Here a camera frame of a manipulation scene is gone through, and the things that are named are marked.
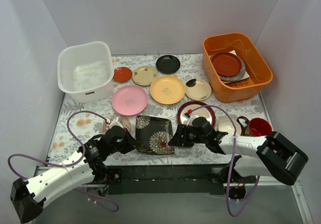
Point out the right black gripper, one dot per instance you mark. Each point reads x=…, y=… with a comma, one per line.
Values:
x=182, y=136

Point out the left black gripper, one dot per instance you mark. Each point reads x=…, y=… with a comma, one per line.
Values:
x=124, y=142

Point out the black square floral plate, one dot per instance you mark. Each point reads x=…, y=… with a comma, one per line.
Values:
x=153, y=135

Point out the red rimmed round plate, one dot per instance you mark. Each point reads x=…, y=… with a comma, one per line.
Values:
x=206, y=112

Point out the large yellow round plate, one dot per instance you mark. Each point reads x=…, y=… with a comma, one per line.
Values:
x=167, y=90

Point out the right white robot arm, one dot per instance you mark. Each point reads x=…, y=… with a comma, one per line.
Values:
x=273, y=155

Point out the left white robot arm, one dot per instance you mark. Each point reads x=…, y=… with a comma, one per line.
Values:
x=29, y=197

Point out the grey plate in orange bin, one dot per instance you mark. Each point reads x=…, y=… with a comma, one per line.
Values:
x=228, y=66

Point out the white plastic bin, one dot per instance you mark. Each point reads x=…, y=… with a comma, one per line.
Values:
x=85, y=71

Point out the orange plastic bin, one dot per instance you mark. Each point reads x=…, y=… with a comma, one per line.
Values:
x=259, y=71

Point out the red plate in orange bin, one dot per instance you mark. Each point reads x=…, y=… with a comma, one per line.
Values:
x=226, y=64

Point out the square board in orange bin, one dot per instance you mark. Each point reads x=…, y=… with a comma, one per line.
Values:
x=240, y=78

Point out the brown glass bowl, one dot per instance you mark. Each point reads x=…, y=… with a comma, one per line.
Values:
x=124, y=121

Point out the floral table mat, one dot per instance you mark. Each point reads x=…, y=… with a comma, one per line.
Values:
x=86, y=125

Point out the pink round plate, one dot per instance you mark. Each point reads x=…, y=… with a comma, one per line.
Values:
x=129, y=100

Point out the white small bowl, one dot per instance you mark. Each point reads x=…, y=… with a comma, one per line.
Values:
x=225, y=125

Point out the cream plate black patch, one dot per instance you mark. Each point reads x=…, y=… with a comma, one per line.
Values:
x=198, y=89

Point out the cream plate with flowers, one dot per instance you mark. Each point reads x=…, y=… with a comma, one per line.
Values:
x=144, y=75

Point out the small red plate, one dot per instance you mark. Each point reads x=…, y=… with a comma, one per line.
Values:
x=122, y=74

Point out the black round plate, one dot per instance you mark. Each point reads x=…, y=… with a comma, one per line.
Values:
x=168, y=64

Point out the red and black mug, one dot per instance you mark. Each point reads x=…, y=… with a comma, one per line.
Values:
x=255, y=127

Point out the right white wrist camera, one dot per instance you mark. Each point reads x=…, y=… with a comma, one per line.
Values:
x=189, y=117

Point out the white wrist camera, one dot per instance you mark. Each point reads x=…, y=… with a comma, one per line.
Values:
x=114, y=122
x=189, y=117

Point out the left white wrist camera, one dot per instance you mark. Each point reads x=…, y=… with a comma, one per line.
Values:
x=114, y=122

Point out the black metal base rail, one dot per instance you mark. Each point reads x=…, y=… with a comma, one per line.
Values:
x=164, y=179

